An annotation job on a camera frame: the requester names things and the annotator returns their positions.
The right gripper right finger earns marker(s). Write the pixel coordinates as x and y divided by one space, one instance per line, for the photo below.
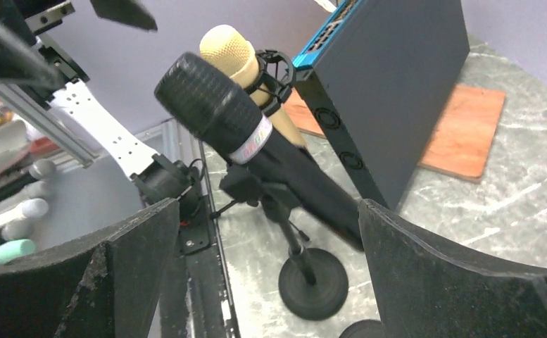
429 286

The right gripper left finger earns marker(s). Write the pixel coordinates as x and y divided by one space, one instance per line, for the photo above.
103 284

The black microphone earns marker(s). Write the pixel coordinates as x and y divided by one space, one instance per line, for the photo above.
216 110

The gold microphone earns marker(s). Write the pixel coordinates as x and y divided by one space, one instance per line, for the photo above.
225 48

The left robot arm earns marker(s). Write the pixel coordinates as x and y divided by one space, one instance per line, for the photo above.
33 62

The black clip desk stand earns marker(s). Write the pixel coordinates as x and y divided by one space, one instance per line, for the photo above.
312 283

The wooden board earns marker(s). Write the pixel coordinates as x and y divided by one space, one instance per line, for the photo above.
462 138

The black shock mount desk stand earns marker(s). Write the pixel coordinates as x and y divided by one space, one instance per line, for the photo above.
368 328

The black base frame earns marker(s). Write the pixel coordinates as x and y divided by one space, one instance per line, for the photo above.
196 298

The blue network switch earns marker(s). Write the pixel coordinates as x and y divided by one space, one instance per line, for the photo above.
376 77

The black tripod shock mount stand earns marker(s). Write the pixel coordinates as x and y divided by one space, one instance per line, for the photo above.
266 82

